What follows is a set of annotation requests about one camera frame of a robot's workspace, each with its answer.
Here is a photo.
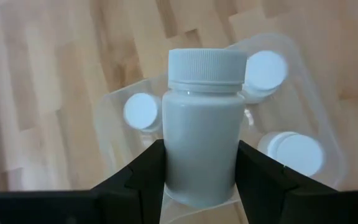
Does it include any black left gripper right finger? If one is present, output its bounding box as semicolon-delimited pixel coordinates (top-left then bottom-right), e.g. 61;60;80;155
235;139;338;224

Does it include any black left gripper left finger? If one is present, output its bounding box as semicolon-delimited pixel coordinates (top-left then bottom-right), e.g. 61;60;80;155
91;139;167;224

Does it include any white pill bottle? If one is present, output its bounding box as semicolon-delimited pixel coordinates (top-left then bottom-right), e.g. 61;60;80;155
162;48;248;208
242;49;289;105
257;130;326;178
122;92;163;133

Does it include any clear plastic basket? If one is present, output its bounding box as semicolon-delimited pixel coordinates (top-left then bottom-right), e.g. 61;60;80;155
93;30;347;224

